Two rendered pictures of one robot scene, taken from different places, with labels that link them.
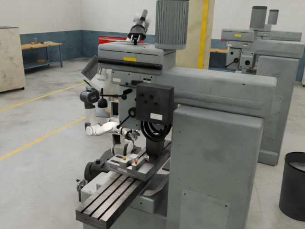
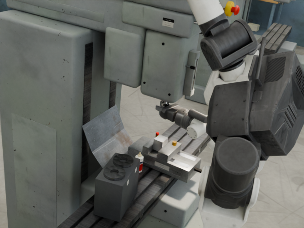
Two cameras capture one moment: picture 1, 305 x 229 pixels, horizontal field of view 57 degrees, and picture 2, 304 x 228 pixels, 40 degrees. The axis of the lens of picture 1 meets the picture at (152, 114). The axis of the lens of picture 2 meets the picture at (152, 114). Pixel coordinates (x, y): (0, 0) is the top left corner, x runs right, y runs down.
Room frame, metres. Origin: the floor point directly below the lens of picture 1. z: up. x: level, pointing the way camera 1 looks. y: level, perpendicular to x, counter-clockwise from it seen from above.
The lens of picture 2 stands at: (3.75, 0.10, 2.11)
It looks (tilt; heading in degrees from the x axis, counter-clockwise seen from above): 27 degrees down; 181
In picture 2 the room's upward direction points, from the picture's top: 7 degrees clockwise
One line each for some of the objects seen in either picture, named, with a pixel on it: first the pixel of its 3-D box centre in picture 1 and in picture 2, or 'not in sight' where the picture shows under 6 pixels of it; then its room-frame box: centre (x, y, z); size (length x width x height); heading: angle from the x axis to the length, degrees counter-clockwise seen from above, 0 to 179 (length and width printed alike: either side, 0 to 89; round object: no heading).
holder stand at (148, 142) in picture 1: (155, 140); (117, 184); (2.30, -0.03, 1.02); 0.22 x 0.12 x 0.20; 167
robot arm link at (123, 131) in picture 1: (126, 131); (178, 115); (2.00, 0.20, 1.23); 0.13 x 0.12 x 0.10; 138
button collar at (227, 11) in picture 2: not in sight; (229, 8); (2.03, 0.34, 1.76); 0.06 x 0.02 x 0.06; 156
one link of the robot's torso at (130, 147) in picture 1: (122, 147); not in sight; (2.81, 0.32, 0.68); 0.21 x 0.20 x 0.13; 169
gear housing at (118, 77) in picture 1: (140, 76); (167, 14); (1.92, 0.09, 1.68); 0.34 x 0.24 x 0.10; 66
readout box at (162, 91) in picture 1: (154, 103); not in sight; (1.51, -0.01, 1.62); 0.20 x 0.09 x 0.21; 66
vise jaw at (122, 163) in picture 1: (127, 160); (169, 150); (1.96, 0.18, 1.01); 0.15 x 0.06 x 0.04; 154
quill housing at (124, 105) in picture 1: (135, 104); (169, 62); (1.94, 0.12, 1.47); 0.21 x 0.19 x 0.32; 156
